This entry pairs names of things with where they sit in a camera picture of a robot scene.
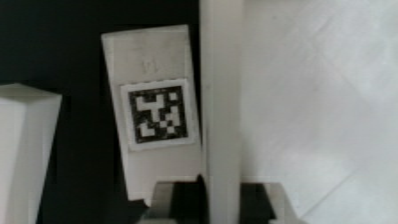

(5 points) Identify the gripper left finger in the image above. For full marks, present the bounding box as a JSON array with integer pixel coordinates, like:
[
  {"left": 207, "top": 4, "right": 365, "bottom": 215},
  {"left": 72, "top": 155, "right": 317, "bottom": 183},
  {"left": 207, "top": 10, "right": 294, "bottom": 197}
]
[{"left": 141, "top": 176, "right": 209, "bottom": 224}]

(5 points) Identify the white table leg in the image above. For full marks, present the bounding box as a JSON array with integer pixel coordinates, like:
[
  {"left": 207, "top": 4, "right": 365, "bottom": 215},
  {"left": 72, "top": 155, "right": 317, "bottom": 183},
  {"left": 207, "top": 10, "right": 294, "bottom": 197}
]
[
  {"left": 102, "top": 25, "right": 201, "bottom": 201},
  {"left": 0, "top": 84, "right": 63, "bottom": 224}
]

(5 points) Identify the white square tabletop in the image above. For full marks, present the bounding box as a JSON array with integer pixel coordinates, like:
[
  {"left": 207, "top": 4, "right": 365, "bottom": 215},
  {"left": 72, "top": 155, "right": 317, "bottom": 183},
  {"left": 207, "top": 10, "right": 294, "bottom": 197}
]
[{"left": 200, "top": 0, "right": 398, "bottom": 224}]

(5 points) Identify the white table leg far left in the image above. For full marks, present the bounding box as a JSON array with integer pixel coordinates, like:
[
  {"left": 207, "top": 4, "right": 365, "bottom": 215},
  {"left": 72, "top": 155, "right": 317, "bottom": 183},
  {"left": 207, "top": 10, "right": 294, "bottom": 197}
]
[{"left": 0, "top": 84, "right": 63, "bottom": 224}]

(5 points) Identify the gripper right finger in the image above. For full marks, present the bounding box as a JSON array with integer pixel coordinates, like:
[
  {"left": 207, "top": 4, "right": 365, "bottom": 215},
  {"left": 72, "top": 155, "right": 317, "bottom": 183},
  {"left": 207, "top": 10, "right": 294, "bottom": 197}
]
[{"left": 241, "top": 183, "right": 303, "bottom": 224}]

